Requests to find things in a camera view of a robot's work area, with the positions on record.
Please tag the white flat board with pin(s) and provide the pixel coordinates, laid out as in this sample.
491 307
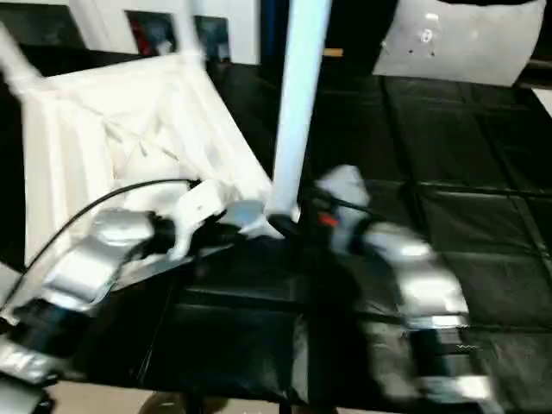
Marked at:
545 97

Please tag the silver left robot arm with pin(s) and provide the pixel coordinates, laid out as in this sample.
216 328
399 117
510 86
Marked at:
82 271

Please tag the small gold label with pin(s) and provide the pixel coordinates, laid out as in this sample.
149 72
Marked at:
333 52

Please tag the white glass-door cabinet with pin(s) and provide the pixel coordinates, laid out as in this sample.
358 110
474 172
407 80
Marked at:
108 26

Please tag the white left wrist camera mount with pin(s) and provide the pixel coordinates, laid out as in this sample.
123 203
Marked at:
202 202

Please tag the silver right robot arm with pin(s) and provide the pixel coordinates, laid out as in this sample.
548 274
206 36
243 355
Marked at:
427 280

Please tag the white curved plastic panel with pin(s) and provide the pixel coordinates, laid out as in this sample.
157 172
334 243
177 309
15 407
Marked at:
474 52

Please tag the red bottle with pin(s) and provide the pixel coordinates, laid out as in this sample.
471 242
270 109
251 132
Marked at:
138 30

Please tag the white plastic table top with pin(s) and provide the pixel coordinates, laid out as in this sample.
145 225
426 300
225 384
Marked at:
64 151

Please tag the dark left robot foot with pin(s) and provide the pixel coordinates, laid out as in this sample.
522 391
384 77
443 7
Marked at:
168 403

